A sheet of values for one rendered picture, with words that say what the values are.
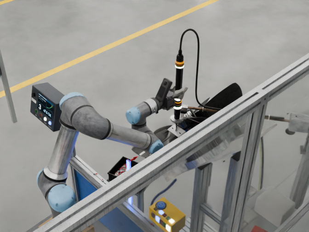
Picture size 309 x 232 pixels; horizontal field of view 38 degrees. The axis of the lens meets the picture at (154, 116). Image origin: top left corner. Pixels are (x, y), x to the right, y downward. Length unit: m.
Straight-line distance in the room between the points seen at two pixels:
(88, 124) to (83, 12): 4.68
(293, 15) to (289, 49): 0.97
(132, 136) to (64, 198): 0.41
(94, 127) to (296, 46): 4.31
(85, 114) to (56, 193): 0.41
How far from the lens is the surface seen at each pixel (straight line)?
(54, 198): 2.08
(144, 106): 2.17
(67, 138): 2.03
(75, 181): 2.98
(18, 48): 5.78
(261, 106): 1.36
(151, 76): 5.04
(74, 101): 1.95
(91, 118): 1.88
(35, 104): 2.82
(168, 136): 2.45
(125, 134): 1.99
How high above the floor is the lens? 2.81
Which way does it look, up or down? 39 degrees down
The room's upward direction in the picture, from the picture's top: 1 degrees clockwise
